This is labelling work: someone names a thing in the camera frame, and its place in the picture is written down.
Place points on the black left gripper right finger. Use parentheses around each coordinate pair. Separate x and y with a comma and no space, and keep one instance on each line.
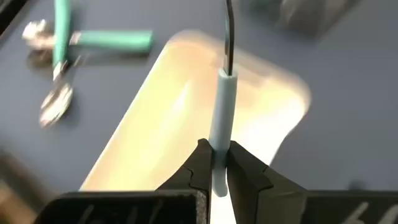
(255,186)

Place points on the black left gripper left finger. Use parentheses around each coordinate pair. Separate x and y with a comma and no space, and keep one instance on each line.
(192,180)

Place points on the white plastic bin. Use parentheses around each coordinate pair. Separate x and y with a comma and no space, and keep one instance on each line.
(161,124)

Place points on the blue table mat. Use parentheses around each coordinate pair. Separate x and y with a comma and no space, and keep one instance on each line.
(342,109)

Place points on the black metal table frame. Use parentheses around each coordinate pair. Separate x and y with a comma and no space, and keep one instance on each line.
(7,12)

